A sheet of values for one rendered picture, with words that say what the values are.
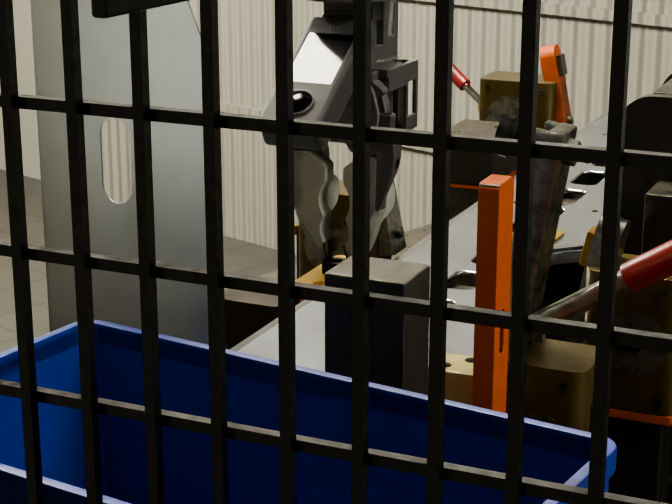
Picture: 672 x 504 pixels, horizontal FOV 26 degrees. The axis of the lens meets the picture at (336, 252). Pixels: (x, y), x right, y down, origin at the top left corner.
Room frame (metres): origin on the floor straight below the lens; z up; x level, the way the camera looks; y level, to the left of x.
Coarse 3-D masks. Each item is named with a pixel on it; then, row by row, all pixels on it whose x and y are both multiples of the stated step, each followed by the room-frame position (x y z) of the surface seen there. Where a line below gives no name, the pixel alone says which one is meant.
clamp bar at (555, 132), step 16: (512, 128) 0.98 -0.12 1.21; (544, 128) 0.99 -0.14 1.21; (560, 128) 0.97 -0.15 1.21; (576, 128) 0.98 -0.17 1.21; (576, 144) 0.96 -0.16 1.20; (544, 160) 0.96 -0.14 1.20; (560, 160) 0.96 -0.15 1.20; (544, 176) 0.96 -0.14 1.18; (560, 176) 0.97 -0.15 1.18; (544, 192) 0.96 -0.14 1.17; (560, 192) 0.98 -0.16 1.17; (544, 208) 0.96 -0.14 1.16; (560, 208) 0.99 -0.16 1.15; (544, 224) 0.96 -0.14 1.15; (512, 240) 0.97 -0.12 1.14; (544, 240) 0.96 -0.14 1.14; (512, 256) 0.97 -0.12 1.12; (544, 256) 0.97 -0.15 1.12; (512, 272) 0.97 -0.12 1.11; (544, 272) 0.98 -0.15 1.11; (544, 288) 0.99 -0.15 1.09
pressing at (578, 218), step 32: (576, 192) 1.65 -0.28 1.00; (576, 224) 1.50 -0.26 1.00; (416, 256) 1.38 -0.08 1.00; (448, 256) 1.38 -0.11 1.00; (576, 256) 1.40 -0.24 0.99; (448, 288) 1.28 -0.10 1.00; (320, 320) 1.19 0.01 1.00; (448, 320) 1.19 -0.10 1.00; (256, 352) 1.11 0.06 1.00; (320, 352) 1.11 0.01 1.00; (448, 352) 1.11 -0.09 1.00
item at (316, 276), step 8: (336, 256) 1.08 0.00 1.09; (344, 256) 1.08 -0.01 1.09; (320, 264) 1.06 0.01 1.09; (328, 264) 1.04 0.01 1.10; (336, 264) 1.03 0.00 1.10; (312, 272) 1.04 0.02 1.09; (320, 272) 1.04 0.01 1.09; (296, 280) 1.02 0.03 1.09; (304, 280) 1.02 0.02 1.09; (312, 280) 1.02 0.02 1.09; (320, 280) 1.02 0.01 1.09
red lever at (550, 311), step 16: (640, 256) 0.95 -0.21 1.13; (656, 256) 0.94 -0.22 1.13; (624, 272) 0.94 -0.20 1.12; (640, 272) 0.94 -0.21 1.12; (656, 272) 0.93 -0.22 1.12; (592, 288) 0.95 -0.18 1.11; (624, 288) 0.94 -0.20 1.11; (640, 288) 0.94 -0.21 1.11; (560, 304) 0.96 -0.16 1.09; (576, 304) 0.96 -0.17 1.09; (592, 304) 0.95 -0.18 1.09; (528, 336) 0.97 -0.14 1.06
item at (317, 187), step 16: (304, 160) 1.05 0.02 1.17; (320, 160) 1.05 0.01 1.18; (304, 176) 1.05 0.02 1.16; (320, 176) 1.04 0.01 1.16; (336, 176) 1.10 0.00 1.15; (304, 192) 1.05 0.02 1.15; (320, 192) 1.05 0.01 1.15; (336, 192) 1.10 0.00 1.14; (304, 208) 1.05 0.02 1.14; (320, 208) 1.04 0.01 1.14; (304, 224) 1.05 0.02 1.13; (320, 224) 1.04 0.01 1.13; (320, 240) 1.04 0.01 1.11; (320, 256) 1.05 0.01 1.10
